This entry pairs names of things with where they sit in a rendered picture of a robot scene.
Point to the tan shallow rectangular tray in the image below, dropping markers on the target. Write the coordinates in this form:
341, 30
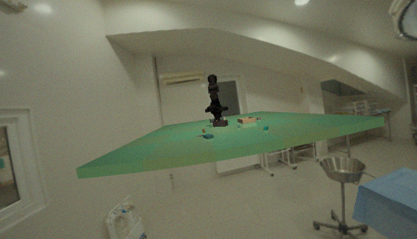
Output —
246, 120

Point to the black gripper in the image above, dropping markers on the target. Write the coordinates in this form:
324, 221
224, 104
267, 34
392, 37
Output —
217, 112

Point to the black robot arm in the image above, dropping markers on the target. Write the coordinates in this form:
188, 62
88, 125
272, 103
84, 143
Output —
212, 87

